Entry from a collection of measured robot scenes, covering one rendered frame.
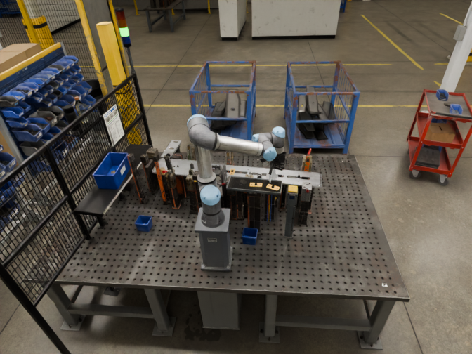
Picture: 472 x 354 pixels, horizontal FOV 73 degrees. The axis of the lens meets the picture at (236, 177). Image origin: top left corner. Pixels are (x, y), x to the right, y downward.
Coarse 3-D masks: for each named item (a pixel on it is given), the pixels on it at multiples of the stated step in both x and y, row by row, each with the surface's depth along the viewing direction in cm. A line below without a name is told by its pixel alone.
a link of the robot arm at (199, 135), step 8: (192, 128) 167; (200, 128) 165; (208, 128) 170; (192, 136) 166; (200, 136) 164; (208, 136) 164; (216, 136) 165; (224, 136) 169; (200, 144) 165; (208, 144) 164; (216, 144) 165; (224, 144) 167; (232, 144) 169; (240, 144) 170; (248, 144) 172; (256, 144) 174; (264, 144) 176; (240, 152) 174; (248, 152) 174; (256, 152) 174; (264, 152) 175; (272, 152) 174
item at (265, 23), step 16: (256, 0) 869; (272, 0) 867; (288, 0) 864; (304, 0) 862; (320, 0) 859; (336, 0) 857; (256, 16) 894; (272, 16) 891; (288, 16) 888; (304, 16) 886; (320, 16) 883; (336, 16) 880; (256, 32) 920; (272, 32) 917; (288, 32) 914; (304, 32) 911; (320, 32) 908
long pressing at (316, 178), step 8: (160, 160) 275; (176, 160) 274; (184, 160) 273; (192, 160) 274; (176, 168) 265; (184, 168) 264; (232, 168) 262; (240, 168) 262; (248, 168) 261; (256, 168) 261; (264, 168) 261; (256, 176) 252; (264, 176) 252; (296, 176) 250; (304, 176) 250; (312, 176) 250; (320, 176) 250; (288, 184) 244; (296, 184) 242; (312, 184) 242; (320, 184) 242
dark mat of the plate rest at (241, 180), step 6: (234, 180) 224; (240, 180) 223; (246, 180) 223; (252, 180) 223; (258, 180) 223; (264, 180) 222; (228, 186) 218; (234, 186) 218; (240, 186) 218; (246, 186) 218; (252, 186) 217; (264, 186) 217
